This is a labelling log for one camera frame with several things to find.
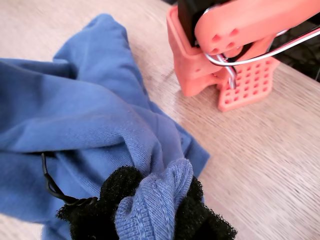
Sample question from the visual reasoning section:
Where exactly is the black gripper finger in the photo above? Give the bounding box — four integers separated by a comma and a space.
55, 165, 145, 240
173, 176, 238, 240

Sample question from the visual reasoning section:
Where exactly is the blue printed T-shirt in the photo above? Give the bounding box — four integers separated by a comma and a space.
0, 13, 211, 240

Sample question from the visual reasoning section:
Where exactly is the black cable tie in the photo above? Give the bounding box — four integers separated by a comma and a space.
40, 152, 99, 207

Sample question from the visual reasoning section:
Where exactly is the servo wire bundle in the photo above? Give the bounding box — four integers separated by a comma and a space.
203, 24, 320, 90

